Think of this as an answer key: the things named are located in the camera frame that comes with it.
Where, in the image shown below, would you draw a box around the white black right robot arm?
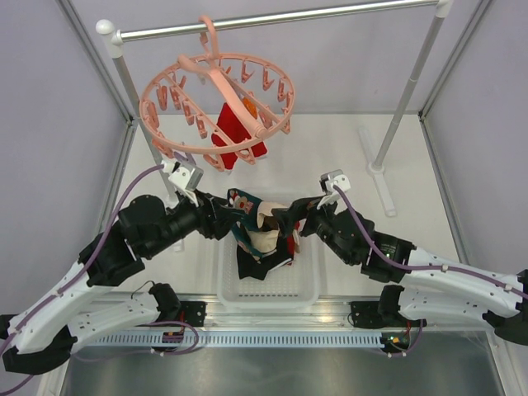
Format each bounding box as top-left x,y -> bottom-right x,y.
272,198 -> 527,346

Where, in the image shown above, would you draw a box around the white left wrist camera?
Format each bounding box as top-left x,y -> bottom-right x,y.
162,160 -> 204,207

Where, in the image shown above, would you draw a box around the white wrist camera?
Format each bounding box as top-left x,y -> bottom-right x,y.
317,169 -> 351,210
162,160 -> 204,207

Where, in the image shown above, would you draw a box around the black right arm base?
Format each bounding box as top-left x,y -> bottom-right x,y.
348,285 -> 421,330

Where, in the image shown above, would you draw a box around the black sock white stripes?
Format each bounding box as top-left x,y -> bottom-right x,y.
262,238 -> 290,271

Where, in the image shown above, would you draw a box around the teal sock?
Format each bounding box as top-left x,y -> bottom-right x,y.
227,188 -> 263,260

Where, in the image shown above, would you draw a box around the white slotted cable duct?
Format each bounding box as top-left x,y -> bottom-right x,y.
92,330 -> 384,348

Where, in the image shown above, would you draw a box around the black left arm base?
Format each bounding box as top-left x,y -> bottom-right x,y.
148,283 -> 206,327

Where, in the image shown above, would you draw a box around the pink round clip hanger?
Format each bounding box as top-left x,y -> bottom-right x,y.
139,16 -> 296,172

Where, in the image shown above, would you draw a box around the white metal drying rack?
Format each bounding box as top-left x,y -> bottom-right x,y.
96,1 -> 452,217

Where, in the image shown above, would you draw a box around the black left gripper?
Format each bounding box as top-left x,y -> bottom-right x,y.
145,186 -> 247,257

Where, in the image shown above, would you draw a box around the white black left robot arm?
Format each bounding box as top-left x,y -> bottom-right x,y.
1,192 -> 243,375

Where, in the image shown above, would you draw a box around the red sock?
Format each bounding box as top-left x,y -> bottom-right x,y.
216,102 -> 268,171
286,222 -> 300,266

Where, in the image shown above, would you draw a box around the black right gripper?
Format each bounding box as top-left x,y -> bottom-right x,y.
271,191 -> 354,265

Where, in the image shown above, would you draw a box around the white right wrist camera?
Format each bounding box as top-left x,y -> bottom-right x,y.
317,169 -> 351,210

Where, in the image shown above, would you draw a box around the white plastic basket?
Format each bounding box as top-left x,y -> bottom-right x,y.
214,189 -> 321,314

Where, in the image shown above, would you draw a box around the cream brown sock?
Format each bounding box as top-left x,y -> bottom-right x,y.
247,229 -> 280,254
256,201 -> 286,232

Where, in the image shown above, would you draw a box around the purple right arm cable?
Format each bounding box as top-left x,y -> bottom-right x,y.
332,183 -> 528,302

